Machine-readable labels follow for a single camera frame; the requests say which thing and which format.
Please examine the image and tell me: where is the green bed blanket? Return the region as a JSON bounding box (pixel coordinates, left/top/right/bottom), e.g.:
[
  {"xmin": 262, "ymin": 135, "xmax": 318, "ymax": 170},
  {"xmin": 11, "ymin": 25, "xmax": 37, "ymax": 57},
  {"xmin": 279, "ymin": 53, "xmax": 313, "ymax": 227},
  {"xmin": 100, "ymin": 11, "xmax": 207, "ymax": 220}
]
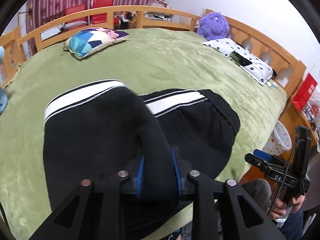
[{"xmin": 1, "ymin": 28, "xmax": 287, "ymax": 239}]

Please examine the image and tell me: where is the wooden bed frame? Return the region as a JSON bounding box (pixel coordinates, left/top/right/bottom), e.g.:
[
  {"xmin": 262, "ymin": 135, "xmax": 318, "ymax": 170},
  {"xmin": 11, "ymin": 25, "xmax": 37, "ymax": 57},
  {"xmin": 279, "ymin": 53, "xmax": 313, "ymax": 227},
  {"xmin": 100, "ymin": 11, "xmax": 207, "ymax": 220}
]
[{"xmin": 0, "ymin": 4, "xmax": 316, "ymax": 181}]

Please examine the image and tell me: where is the black pants white stripe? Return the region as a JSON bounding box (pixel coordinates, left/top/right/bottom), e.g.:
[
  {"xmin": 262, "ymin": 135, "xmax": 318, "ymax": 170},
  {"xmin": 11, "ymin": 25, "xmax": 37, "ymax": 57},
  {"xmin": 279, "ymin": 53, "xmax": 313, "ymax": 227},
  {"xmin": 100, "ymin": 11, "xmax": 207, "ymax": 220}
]
[{"xmin": 43, "ymin": 79, "xmax": 241, "ymax": 240}]

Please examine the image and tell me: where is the right red chair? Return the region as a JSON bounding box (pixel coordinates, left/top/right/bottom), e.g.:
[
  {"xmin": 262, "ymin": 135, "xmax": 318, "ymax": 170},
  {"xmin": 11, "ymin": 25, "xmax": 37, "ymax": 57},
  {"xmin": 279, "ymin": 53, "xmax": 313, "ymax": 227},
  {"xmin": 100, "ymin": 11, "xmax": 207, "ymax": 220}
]
[{"xmin": 90, "ymin": 0, "xmax": 118, "ymax": 26}]

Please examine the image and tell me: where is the colourful geometric pillow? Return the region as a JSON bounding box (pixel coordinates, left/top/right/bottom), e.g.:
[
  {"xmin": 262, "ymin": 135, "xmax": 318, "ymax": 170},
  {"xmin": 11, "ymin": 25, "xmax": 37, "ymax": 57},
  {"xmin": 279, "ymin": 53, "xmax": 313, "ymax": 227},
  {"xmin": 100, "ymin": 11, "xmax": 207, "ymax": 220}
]
[{"xmin": 63, "ymin": 27, "xmax": 129, "ymax": 59}]

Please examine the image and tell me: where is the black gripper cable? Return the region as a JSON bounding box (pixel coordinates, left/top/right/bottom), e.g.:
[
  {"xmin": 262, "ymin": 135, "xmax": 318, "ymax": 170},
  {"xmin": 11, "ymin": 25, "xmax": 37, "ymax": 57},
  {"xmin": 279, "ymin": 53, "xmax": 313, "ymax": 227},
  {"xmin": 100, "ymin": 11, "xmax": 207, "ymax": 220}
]
[{"xmin": 267, "ymin": 138, "xmax": 306, "ymax": 217}]

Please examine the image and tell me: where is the purple plush toy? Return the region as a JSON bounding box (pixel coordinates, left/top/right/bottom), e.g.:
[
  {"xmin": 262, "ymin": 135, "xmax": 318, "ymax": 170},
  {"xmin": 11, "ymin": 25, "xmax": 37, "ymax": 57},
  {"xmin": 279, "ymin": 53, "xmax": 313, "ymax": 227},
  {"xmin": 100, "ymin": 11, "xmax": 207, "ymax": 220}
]
[{"xmin": 196, "ymin": 12, "xmax": 229, "ymax": 41}]

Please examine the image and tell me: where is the black smartphone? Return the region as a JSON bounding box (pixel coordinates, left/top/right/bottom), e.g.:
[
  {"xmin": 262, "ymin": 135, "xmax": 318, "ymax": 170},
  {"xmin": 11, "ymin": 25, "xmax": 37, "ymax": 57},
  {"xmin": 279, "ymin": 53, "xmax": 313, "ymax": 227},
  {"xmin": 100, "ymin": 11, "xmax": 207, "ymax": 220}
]
[{"xmin": 229, "ymin": 51, "xmax": 252, "ymax": 67}]

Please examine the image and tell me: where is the red box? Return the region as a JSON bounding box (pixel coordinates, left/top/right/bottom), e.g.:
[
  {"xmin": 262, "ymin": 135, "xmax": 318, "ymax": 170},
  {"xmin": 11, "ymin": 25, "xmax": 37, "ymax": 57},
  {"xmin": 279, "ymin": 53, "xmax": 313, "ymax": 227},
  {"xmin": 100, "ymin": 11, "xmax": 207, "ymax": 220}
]
[{"xmin": 291, "ymin": 73, "xmax": 317, "ymax": 112}]

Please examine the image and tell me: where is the person's right hand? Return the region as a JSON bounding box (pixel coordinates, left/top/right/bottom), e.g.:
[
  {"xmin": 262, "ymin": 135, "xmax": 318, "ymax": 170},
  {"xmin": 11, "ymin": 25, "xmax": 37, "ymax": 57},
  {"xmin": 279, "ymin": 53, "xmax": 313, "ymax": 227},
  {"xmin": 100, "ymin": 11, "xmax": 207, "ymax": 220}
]
[{"xmin": 268, "ymin": 195, "xmax": 305, "ymax": 220}]

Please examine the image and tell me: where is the left red chair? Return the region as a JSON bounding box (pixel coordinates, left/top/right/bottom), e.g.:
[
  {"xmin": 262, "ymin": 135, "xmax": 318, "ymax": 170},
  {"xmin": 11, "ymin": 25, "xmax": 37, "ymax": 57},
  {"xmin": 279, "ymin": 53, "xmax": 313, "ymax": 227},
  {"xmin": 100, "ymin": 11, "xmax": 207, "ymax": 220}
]
[{"xmin": 63, "ymin": 3, "xmax": 89, "ymax": 26}]

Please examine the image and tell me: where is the light blue fleece garment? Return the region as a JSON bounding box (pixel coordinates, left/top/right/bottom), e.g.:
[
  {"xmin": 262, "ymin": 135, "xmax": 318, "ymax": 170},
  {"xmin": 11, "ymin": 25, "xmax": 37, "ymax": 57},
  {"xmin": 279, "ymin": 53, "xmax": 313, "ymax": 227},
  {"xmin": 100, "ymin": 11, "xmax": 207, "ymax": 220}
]
[{"xmin": 0, "ymin": 46, "xmax": 8, "ymax": 114}]

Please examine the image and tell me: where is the red chair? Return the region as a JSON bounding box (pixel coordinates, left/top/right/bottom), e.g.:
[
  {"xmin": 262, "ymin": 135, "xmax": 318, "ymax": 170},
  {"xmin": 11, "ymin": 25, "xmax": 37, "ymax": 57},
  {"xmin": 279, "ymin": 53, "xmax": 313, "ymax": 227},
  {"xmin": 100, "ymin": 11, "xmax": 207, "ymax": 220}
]
[
  {"xmin": 63, "ymin": 3, "xmax": 89, "ymax": 26},
  {"xmin": 90, "ymin": 0, "xmax": 118, "ymax": 26}
]

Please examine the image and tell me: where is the star patterned waste bin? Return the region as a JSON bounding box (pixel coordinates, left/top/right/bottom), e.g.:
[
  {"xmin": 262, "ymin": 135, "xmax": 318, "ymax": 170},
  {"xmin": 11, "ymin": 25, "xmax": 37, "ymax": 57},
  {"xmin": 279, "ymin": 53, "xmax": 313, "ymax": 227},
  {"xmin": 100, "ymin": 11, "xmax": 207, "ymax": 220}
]
[{"xmin": 262, "ymin": 120, "xmax": 292, "ymax": 155}]

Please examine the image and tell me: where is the white dotted pillow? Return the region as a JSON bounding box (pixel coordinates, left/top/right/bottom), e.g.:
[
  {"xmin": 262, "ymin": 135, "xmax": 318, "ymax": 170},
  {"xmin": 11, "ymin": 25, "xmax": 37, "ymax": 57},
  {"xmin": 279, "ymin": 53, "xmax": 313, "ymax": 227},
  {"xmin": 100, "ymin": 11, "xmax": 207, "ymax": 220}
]
[{"xmin": 202, "ymin": 38, "xmax": 273, "ymax": 86}]

